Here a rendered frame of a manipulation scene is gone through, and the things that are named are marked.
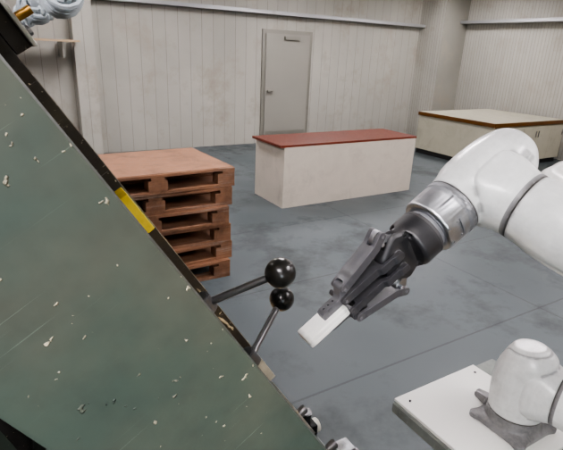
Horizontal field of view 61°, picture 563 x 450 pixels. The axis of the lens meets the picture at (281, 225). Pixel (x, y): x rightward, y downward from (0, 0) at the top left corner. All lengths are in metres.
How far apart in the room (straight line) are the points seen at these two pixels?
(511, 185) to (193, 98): 8.65
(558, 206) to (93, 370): 0.59
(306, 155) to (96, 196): 5.56
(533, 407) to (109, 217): 1.42
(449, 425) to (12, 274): 1.48
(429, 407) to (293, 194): 4.41
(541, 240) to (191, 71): 8.67
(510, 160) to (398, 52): 11.16
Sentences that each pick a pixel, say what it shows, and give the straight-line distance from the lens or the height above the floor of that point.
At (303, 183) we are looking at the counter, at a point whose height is 0.28.
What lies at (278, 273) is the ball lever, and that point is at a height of 1.54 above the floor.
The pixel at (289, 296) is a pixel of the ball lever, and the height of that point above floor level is 1.45.
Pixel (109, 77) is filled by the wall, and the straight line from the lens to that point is 8.77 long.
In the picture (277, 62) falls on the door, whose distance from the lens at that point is 9.88.
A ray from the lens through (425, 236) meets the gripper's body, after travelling 0.68.
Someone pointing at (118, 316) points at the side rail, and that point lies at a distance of 0.26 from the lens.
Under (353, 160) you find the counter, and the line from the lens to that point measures 6.23.
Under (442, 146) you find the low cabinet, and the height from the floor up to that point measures 0.23.
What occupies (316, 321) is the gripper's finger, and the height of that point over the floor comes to 1.45.
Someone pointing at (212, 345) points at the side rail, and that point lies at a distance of 0.29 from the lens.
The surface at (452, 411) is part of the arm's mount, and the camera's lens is 1.68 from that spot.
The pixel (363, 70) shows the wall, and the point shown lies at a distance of 11.23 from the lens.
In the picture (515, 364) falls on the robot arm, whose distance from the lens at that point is 1.53.
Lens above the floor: 1.79
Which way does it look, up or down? 20 degrees down
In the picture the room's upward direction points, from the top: 3 degrees clockwise
